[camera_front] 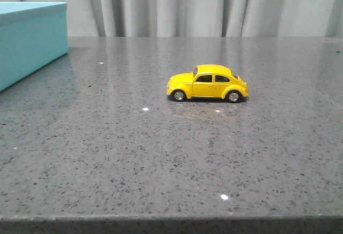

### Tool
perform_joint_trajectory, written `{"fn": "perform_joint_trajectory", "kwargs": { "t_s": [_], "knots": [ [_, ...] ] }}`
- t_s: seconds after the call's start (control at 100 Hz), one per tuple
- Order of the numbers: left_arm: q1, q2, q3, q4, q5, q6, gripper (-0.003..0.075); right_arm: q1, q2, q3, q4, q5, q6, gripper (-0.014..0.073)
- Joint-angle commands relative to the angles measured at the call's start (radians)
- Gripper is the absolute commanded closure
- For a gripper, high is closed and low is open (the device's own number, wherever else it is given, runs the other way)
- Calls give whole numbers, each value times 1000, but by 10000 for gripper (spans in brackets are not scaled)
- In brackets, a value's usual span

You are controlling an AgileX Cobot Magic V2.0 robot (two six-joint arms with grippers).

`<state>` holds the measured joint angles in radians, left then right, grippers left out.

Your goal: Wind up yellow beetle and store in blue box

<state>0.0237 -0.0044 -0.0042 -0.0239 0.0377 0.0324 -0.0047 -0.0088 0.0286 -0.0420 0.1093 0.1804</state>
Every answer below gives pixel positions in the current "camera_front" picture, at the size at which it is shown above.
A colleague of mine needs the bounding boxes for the yellow toy beetle car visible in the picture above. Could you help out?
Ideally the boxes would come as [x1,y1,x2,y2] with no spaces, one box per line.
[167,64,249,103]

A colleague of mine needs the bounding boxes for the light blue plastic box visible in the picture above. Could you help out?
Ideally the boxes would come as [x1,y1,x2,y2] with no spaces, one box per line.
[1,2,69,90]

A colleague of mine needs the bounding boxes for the white pleated curtain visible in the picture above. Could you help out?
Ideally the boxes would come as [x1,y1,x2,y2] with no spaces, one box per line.
[1,0,342,37]

